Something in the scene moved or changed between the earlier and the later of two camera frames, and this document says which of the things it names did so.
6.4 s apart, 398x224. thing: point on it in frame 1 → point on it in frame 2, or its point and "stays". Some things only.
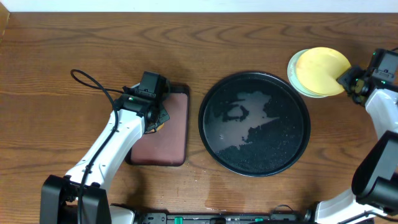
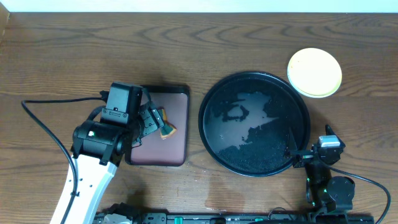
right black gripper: x=346 y=76 → x=304 y=157
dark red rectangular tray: x=166 y=145 stays
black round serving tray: x=254 y=124 stays
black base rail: x=276 y=218 stays
